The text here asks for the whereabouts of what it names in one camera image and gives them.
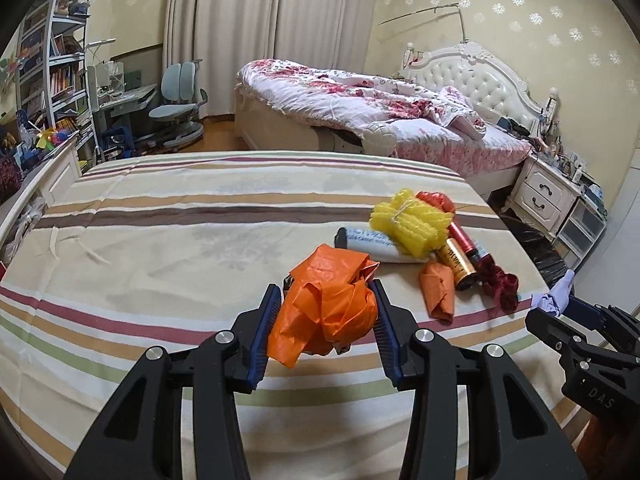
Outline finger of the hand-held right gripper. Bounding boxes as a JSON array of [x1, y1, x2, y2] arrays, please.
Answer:
[[526, 307, 581, 361], [570, 297, 640, 356]]

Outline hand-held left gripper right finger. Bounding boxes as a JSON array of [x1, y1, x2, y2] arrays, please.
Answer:
[[369, 279, 588, 480]]

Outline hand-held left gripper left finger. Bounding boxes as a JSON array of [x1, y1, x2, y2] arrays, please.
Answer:
[[62, 284, 281, 480]]

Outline dark red mesh net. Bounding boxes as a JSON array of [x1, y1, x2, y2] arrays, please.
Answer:
[[477, 259, 521, 311]]

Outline large orange plastic bag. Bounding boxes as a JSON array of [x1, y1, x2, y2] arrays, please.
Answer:
[[267, 244, 378, 368]]

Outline small orange plastic bag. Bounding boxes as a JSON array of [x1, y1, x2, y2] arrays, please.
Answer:
[[419, 261, 456, 324]]

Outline bin with black bag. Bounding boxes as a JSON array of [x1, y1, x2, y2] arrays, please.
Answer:
[[500, 210, 576, 286]]

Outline white tube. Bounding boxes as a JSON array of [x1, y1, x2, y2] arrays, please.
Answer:
[[335, 226, 426, 264]]

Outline gold and black battery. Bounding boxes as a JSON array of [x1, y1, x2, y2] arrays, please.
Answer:
[[437, 237, 478, 292]]

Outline yellow foam net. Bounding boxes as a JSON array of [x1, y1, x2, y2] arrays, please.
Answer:
[[370, 189, 451, 261]]

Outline red shiny cylinder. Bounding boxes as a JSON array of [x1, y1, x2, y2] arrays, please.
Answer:
[[447, 222, 493, 271]]

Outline plastic drawer unit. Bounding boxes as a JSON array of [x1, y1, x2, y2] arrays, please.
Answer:
[[556, 195, 609, 270]]

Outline white nightstand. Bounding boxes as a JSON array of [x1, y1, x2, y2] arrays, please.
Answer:
[[505, 152, 583, 235]]

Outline clutter on nightstand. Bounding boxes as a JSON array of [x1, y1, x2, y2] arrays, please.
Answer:
[[532, 132, 592, 182]]

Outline dark clothes on bed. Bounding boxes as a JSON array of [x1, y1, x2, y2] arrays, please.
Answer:
[[499, 118, 532, 137]]

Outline pink garment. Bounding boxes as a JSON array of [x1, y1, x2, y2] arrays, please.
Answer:
[[442, 86, 487, 139]]

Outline blue stool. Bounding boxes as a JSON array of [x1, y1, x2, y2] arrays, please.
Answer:
[[101, 127, 135, 157]]

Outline grey-blue desk chair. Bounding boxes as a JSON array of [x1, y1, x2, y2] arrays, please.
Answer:
[[147, 61, 209, 154]]

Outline white upholstered bed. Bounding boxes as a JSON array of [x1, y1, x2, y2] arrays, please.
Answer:
[[234, 42, 546, 201]]

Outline floral quilt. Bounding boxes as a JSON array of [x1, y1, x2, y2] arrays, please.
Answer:
[[235, 58, 451, 128]]

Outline white low cabinet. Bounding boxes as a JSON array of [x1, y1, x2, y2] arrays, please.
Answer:
[[0, 135, 82, 266]]

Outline grey study desk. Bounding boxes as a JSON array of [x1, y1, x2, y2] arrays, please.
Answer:
[[86, 60, 158, 157]]

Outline colourful toys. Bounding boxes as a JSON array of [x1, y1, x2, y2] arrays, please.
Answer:
[[15, 127, 72, 162]]

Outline beige curtains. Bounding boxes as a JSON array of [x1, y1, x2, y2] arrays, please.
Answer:
[[161, 0, 377, 122]]

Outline white bookshelf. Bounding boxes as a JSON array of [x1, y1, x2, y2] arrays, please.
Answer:
[[14, 0, 99, 163]]

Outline thin pole on wall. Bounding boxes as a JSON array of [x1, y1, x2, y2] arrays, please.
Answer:
[[377, 2, 469, 45]]

